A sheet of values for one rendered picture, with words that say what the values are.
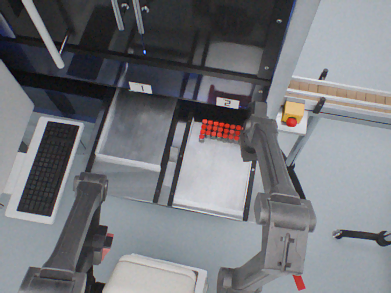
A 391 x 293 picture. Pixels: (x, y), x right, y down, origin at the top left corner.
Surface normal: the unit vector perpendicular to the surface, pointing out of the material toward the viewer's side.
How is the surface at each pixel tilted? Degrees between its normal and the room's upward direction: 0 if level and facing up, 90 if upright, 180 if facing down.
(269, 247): 20
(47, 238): 0
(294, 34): 90
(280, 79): 90
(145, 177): 0
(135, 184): 0
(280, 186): 38
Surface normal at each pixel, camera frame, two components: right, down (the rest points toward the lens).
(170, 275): 0.14, -0.90
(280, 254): 0.08, -0.07
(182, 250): 0.00, -0.40
